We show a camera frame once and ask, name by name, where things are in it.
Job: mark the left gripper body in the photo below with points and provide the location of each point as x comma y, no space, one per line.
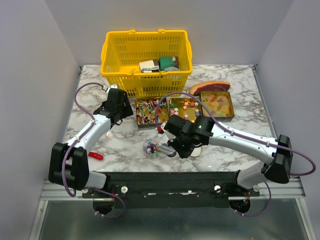
125,111

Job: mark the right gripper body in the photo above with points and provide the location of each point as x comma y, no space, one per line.
181,144

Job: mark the metal scoop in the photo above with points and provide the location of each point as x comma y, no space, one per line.
164,148

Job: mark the tin of lollipops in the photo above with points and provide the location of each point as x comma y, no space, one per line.
146,114

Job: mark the tin of star candies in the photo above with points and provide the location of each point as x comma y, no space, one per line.
187,108

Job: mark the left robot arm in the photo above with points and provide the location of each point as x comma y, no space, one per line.
69,166

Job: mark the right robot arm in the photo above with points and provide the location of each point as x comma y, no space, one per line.
274,158

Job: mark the tin of gummy candies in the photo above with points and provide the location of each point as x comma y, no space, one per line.
219,104

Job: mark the round jar lid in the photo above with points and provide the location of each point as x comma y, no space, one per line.
196,152

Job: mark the clear glass jar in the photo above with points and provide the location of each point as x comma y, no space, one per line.
150,148

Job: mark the black flat box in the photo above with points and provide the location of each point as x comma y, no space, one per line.
150,71

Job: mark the red chili pepper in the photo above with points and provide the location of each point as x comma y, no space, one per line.
96,156

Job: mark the white brown box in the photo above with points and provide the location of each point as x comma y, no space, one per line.
149,65

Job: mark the yellow plastic shopping basket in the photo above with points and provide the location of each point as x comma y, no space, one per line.
123,51

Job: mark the fake meat slice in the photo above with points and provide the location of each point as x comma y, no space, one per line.
209,86

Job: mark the grey pouch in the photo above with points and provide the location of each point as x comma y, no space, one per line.
171,69

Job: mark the green brown package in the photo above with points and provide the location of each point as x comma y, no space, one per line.
168,62

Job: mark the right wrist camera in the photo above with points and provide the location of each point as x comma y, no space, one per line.
169,135

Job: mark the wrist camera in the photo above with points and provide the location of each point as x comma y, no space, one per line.
169,135
113,86

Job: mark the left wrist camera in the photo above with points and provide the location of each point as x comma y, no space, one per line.
113,86

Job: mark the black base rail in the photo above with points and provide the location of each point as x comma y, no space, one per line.
148,190

